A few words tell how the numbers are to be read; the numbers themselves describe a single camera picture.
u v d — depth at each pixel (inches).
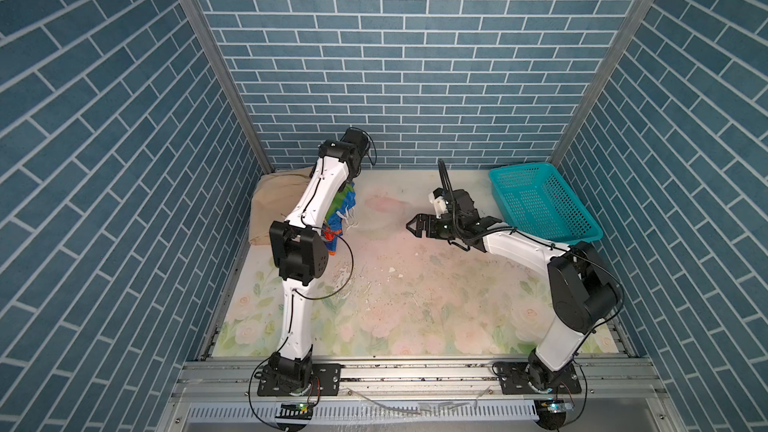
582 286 19.1
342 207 38.9
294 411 28.4
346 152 25.7
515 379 29.0
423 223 31.8
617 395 29.7
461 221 28.0
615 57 34.2
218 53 34.1
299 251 22.0
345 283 35.9
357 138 29.7
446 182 29.1
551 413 28.1
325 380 29.0
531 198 44.4
